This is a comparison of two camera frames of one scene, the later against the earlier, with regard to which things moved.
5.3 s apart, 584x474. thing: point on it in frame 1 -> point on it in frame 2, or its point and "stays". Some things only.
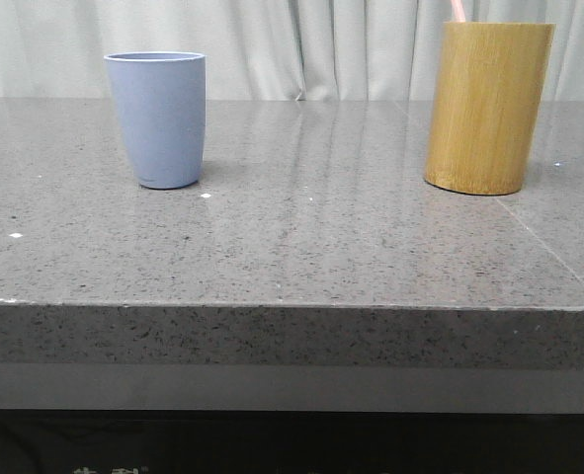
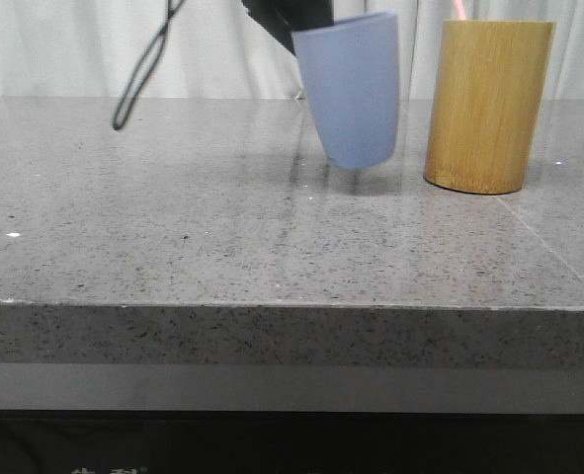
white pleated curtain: [267, 49] stays
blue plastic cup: [160, 101] -> [352, 73]
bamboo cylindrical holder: [488, 91] stays
